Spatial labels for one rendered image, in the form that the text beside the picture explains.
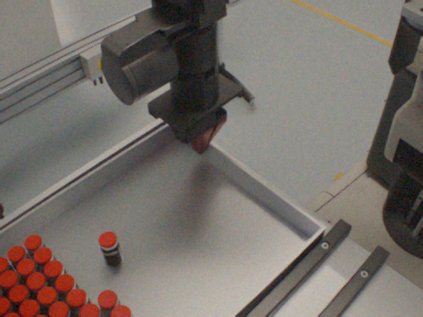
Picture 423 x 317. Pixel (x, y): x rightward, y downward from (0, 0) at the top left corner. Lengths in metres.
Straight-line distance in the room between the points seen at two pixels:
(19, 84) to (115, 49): 1.03
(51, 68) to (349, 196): 1.01
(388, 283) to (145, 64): 0.36
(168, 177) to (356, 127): 1.55
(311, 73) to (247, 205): 1.80
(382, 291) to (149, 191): 0.32
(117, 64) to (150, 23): 0.05
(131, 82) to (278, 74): 1.89
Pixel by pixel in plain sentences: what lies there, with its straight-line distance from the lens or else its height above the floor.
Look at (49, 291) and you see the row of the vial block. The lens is 0.49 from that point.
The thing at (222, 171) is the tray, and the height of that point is 0.88.
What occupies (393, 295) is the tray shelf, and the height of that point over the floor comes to 0.88.
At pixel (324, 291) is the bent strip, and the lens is 0.52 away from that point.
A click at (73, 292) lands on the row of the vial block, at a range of 0.48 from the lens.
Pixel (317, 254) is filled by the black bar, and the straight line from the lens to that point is 0.52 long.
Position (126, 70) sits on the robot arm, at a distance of 0.43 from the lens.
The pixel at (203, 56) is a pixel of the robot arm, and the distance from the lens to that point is 0.48.
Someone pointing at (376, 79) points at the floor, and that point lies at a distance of 2.41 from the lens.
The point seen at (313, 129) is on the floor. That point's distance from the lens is 2.01.
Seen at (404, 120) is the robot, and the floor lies 0.79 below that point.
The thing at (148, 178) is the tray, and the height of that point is 0.88.
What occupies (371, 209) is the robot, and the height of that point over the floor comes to 0.28.
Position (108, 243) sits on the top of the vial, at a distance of 0.50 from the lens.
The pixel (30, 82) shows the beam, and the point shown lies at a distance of 1.47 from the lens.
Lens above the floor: 1.34
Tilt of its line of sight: 47 degrees down
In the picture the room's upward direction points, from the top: straight up
